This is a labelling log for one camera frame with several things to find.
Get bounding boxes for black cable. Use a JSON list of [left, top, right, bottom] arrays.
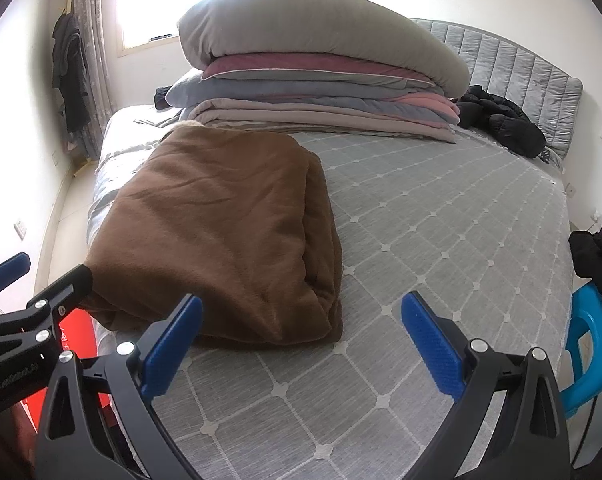
[[578, 390, 598, 480]]

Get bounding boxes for light patterned curtain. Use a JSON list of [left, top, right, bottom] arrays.
[[66, 0, 119, 161]]

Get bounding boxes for black cloth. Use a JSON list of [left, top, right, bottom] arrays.
[[568, 212, 602, 286]]

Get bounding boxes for grey padded headboard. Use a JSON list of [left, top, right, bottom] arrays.
[[410, 17, 582, 161]]

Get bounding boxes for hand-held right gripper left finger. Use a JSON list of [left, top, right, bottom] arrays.
[[33, 294, 204, 480]]

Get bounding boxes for stack of folded quilts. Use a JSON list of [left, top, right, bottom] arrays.
[[165, 69, 462, 128]]

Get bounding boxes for pink blanket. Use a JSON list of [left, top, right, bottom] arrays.
[[396, 91, 462, 123]]

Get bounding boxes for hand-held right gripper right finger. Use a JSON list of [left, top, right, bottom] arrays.
[[401, 291, 569, 480]]

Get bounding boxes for black puffer jacket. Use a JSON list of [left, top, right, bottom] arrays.
[[453, 85, 548, 158]]

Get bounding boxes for grey checked bed cover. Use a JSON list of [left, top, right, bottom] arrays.
[[88, 105, 574, 480]]

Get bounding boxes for window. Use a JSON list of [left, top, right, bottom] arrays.
[[103, 0, 322, 56]]

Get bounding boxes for brown jacket with fleece collar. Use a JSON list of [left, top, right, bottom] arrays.
[[81, 121, 344, 346]]

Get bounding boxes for taupe quilt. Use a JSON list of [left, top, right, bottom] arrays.
[[180, 99, 458, 145]]

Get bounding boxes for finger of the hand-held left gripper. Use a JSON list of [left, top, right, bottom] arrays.
[[0, 252, 32, 301], [0, 264, 94, 356]]

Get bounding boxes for dark hanging clothes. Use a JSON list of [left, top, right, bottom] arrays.
[[51, 12, 92, 136]]

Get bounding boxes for blue plastic stool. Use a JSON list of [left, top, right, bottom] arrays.
[[563, 282, 602, 418]]

